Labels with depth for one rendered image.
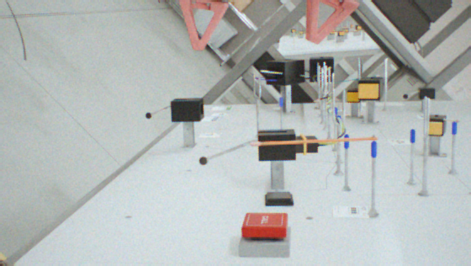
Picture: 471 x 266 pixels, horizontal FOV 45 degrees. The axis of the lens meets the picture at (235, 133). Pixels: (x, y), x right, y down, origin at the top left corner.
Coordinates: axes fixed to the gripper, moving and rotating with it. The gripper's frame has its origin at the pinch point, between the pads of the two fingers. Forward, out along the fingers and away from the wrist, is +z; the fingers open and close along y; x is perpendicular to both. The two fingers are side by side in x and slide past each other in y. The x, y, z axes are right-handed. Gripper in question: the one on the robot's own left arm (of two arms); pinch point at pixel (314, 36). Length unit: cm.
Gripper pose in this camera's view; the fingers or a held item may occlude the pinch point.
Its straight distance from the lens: 84.7
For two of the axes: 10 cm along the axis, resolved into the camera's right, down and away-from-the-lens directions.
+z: -3.9, 9.0, 2.0
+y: 0.3, -2.0, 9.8
